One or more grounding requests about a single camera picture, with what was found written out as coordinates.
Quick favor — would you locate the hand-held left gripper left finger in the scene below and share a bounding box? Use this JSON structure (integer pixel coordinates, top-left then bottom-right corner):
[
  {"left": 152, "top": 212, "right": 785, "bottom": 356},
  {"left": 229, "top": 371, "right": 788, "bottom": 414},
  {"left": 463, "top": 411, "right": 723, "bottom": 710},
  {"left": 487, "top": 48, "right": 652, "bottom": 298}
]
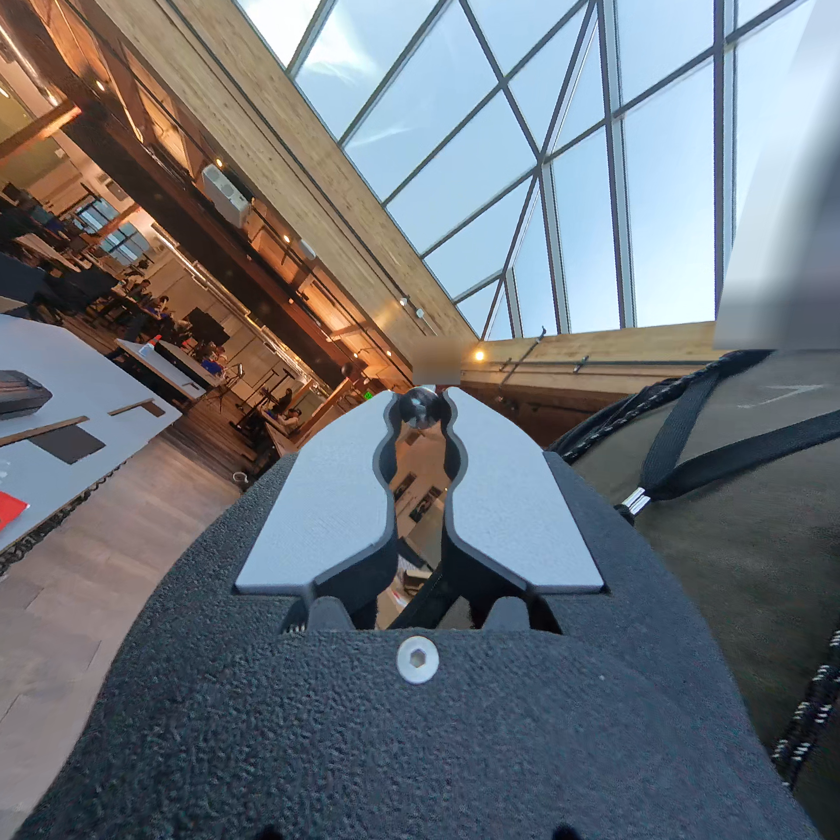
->
[{"left": 234, "top": 390, "right": 400, "bottom": 611}]

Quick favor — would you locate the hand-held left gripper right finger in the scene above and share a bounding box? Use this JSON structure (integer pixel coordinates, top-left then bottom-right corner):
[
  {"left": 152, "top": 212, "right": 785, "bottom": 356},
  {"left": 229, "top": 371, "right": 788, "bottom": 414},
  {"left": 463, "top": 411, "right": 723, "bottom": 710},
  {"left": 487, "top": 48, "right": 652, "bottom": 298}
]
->
[{"left": 438, "top": 387, "right": 605, "bottom": 624}]

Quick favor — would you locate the black round knob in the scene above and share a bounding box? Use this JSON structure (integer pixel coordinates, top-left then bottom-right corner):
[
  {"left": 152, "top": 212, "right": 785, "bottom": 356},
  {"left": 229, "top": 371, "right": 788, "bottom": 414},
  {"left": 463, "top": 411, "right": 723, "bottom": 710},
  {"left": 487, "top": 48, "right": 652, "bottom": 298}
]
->
[{"left": 399, "top": 387, "right": 442, "bottom": 429}]

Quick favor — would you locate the grey desk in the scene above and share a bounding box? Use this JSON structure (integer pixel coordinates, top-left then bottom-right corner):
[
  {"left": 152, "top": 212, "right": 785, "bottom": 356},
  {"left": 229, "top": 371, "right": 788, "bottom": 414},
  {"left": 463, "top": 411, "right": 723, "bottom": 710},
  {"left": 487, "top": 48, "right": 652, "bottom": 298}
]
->
[{"left": 0, "top": 314, "right": 183, "bottom": 555}]

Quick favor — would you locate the grey table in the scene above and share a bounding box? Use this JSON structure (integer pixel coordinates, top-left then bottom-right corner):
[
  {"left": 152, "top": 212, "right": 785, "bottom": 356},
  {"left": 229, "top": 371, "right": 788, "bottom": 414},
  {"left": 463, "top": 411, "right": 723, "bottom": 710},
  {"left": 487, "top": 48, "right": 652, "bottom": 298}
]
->
[{"left": 117, "top": 338, "right": 224, "bottom": 401}]

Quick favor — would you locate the black monitor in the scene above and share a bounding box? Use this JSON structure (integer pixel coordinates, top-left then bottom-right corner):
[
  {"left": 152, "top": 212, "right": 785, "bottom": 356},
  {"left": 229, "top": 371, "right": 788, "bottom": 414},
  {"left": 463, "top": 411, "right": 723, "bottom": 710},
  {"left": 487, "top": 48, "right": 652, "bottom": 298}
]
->
[{"left": 187, "top": 307, "right": 231, "bottom": 349}]

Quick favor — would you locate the dark square mat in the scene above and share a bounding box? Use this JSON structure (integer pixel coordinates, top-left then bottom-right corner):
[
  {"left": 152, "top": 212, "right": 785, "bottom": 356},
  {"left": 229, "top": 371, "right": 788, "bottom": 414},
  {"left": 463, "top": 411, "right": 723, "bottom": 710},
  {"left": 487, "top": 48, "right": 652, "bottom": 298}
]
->
[{"left": 29, "top": 423, "right": 107, "bottom": 466}]

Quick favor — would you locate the long wooden strip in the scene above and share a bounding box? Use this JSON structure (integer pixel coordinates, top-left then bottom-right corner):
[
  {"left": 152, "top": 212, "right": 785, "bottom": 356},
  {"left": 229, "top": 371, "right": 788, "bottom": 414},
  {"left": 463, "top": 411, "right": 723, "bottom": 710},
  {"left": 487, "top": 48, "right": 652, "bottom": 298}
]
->
[{"left": 0, "top": 415, "right": 91, "bottom": 448}]

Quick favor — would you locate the black plastic tray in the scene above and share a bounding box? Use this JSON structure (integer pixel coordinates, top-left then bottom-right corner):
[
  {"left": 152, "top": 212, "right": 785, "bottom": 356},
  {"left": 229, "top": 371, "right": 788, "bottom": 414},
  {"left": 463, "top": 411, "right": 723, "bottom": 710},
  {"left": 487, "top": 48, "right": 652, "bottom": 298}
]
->
[{"left": 0, "top": 369, "right": 53, "bottom": 421}]

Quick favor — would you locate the black flecked cord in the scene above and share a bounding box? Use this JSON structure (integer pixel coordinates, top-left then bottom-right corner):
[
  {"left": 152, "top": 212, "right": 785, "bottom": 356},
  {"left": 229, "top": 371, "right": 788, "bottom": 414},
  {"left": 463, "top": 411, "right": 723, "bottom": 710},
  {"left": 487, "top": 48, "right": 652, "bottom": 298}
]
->
[
  {"left": 771, "top": 630, "right": 840, "bottom": 788},
  {"left": 548, "top": 357, "right": 749, "bottom": 463}
]

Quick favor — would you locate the black webbing strap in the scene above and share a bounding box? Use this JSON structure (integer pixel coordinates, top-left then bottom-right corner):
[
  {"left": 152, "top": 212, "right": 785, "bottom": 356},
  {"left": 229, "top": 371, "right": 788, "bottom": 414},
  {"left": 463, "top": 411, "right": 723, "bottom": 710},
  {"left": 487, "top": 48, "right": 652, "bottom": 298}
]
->
[{"left": 640, "top": 371, "right": 840, "bottom": 503}]

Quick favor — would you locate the olive bag with black straps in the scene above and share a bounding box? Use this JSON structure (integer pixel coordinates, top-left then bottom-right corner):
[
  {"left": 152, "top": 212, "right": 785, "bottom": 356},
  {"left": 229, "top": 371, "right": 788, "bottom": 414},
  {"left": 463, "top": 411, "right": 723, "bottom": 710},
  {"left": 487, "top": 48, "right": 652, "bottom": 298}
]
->
[{"left": 545, "top": 348, "right": 840, "bottom": 840}]

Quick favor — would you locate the black cable chain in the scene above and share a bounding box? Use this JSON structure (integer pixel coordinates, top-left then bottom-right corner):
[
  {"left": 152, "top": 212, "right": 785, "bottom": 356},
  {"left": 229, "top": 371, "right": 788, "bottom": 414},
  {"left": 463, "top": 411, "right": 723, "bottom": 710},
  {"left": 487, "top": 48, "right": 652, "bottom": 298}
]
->
[{"left": 0, "top": 459, "right": 129, "bottom": 578}]

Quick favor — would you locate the white wall unit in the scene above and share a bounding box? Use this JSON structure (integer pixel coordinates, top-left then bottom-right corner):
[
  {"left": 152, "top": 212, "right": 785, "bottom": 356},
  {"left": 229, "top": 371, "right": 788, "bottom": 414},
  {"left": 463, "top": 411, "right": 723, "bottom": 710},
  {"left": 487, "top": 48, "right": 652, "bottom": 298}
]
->
[{"left": 200, "top": 164, "right": 253, "bottom": 229}]

